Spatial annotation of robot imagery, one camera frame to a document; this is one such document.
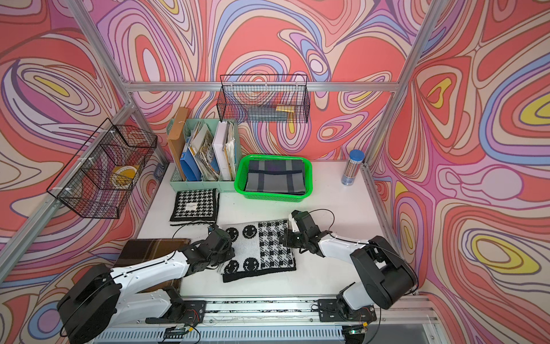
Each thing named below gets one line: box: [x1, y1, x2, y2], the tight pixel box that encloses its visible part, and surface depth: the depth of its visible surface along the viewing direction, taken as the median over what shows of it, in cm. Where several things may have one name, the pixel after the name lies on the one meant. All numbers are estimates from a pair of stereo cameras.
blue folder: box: [179, 147, 202, 182], surface depth 98 cm
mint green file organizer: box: [166, 118, 243, 193], surface depth 101 cm
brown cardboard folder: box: [167, 106, 189, 182], surface depth 94 cm
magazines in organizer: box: [189, 121, 220, 181], surface depth 100 cm
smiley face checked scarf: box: [217, 219, 297, 284], surface depth 84 cm
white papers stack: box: [211, 120, 237, 181], surface depth 98 cm
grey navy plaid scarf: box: [244, 159, 306, 195], surface depth 109 cm
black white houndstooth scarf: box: [169, 188, 220, 226], surface depth 98 cm
